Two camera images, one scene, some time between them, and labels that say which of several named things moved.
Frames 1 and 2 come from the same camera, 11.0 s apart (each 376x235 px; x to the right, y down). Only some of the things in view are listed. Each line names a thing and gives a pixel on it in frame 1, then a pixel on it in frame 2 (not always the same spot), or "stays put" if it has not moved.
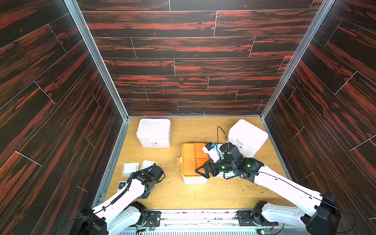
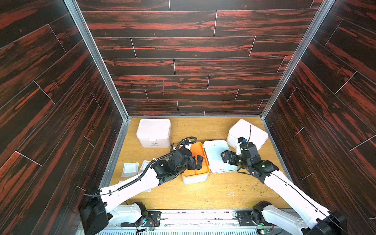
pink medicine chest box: (154, 133) stays put
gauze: (129, 168) stays put
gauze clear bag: (146, 164) stays put
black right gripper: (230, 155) → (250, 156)
